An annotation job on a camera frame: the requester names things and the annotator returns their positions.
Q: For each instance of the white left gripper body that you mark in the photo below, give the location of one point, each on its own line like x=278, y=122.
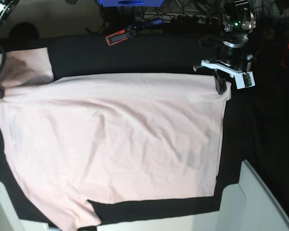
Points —
x=241, y=73

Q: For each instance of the pink T-shirt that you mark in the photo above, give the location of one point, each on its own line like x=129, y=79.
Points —
x=107, y=138

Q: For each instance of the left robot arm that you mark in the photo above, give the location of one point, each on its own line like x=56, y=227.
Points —
x=237, y=22

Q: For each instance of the red clamp right edge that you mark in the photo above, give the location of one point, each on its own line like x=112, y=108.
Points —
x=284, y=57

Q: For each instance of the blue box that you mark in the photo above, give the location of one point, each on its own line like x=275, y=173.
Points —
x=130, y=3

